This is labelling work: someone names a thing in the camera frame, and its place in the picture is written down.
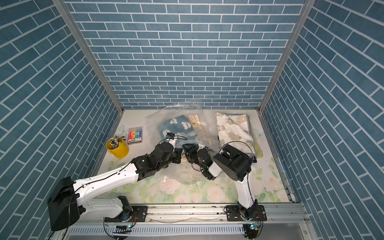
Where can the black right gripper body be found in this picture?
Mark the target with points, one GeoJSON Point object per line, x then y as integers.
{"type": "Point", "coordinates": [194, 158]}

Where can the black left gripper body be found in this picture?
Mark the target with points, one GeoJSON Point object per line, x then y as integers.
{"type": "Point", "coordinates": [173, 157]}

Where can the teal happy bear blanket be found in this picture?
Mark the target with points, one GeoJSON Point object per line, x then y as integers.
{"type": "Point", "coordinates": [179, 126]}

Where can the clear plastic vacuum bag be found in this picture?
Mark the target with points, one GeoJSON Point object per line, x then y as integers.
{"type": "Point", "coordinates": [175, 110]}

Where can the white bear print blanket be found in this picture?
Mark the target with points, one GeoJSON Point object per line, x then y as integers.
{"type": "Point", "coordinates": [235, 131]}

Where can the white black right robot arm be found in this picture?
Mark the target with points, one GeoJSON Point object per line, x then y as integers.
{"type": "Point", "coordinates": [237, 165]}

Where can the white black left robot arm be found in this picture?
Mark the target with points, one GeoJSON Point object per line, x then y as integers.
{"type": "Point", "coordinates": [74, 200]}

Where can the orange checked blanket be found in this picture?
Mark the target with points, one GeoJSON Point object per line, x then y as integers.
{"type": "Point", "coordinates": [198, 125]}

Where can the highlighter pen pack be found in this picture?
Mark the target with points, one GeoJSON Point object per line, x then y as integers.
{"type": "Point", "coordinates": [135, 135]}

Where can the yellow pen cup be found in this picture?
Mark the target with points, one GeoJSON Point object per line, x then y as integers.
{"type": "Point", "coordinates": [120, 152]}

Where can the pencils bundle in cup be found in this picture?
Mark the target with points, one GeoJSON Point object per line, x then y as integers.
{"type": "Point", "coordinates": [114, 142]}

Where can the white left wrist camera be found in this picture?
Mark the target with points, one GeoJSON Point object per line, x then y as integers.
{"type": "Point", "coordinates": [171, 139]}

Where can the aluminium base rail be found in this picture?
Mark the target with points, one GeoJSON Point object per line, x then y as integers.
{"type": "Point", "coordinates": [284, 221]}

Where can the aluminium corner post left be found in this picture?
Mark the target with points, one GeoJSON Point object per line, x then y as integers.
{"type": "Point", "coordinates": [78, 36]}

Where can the aluminium corner post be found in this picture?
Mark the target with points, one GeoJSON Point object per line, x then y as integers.
{"type": "Point", "coordinates": [307, 7]}
{"type": "Point", "coordinates": [78, 36]}

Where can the aluminium corner post right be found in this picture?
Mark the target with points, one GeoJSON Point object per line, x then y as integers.
{"type": "Point", "coordinates": [307, 7]}

